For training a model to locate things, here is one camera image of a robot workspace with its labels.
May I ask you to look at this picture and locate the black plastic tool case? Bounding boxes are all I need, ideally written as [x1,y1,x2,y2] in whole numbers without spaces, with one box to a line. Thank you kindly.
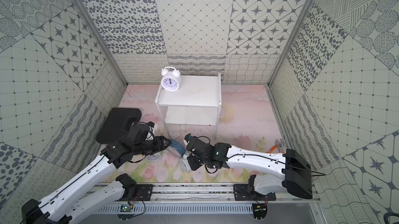
[95,108,142,145]

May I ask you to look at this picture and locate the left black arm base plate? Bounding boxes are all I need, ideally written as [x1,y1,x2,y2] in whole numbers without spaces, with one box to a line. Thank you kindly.
[123,184,154,202]

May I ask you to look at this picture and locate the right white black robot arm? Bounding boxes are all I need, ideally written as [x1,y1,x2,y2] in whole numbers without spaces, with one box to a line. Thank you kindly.
[185,134,313,200]

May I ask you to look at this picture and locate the white two-tier shelf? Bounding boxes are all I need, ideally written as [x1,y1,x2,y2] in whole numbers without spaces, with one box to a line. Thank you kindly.
[155,73,222,137]

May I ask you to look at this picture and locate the orange handled pliers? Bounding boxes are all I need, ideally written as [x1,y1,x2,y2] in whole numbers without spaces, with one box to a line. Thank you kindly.
[269,138,285,153]

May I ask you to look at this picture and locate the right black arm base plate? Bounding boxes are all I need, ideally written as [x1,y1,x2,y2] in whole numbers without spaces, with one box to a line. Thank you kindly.
[233,183,276,202]

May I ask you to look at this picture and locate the white perforated cable duct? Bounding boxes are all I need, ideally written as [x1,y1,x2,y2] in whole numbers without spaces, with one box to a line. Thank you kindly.
[95,203,252,215]

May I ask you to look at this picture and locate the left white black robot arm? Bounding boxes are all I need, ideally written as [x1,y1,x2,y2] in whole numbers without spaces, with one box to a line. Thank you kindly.
[21,122,172,224]

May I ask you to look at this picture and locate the white twin-bell alarm clock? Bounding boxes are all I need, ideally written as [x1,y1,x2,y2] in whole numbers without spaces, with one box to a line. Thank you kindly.
[180,159,191,173]
[146,152,162,162]
[161,67,181,92]

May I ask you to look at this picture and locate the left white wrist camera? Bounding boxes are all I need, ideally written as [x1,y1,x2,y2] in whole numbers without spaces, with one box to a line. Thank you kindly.
[147,122,158,133]

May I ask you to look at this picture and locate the blue round alarm clock left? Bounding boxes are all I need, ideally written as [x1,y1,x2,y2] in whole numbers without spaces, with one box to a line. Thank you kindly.
[166,139,186,158]

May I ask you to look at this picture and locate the aluminium mounting rail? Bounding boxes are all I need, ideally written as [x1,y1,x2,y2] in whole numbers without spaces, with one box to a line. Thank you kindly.
[81,183,321,203]

